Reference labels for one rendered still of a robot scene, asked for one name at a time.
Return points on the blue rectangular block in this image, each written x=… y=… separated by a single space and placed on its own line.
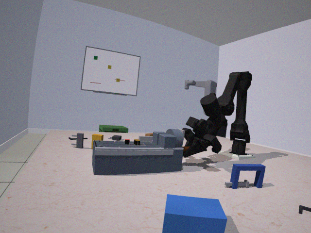
x=193 y=215

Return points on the yellow rectangular bar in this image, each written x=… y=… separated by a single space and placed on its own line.
x=97 y=137

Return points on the blue c-clamp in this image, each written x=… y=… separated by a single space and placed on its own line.
x=259 y=168

